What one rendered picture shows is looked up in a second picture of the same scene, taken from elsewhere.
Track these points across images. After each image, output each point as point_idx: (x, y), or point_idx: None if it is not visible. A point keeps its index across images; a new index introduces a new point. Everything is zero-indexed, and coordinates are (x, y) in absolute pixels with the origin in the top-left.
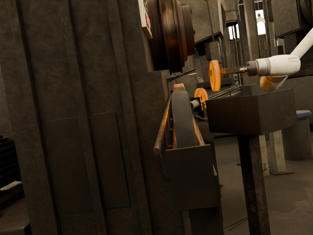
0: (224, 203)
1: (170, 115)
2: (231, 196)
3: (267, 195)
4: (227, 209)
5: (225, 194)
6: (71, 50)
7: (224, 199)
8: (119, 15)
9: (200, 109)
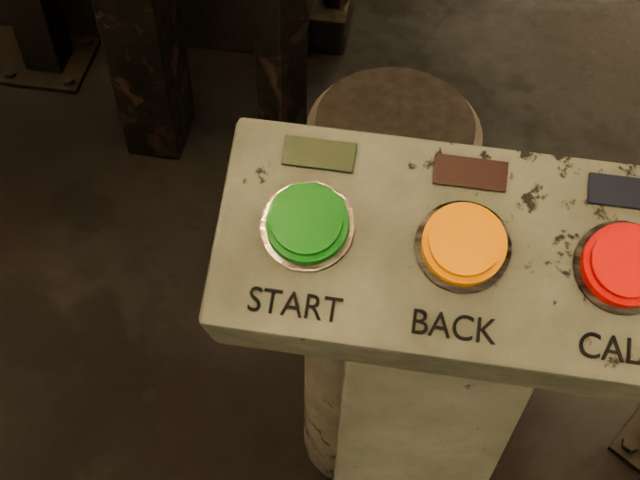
0: (60, 148)
1: None
2: (125, 192)
3: (27, 321)
4: (7, 143)
5: (164, 177)
6: None
7: (103, 158)
8: None
9: None
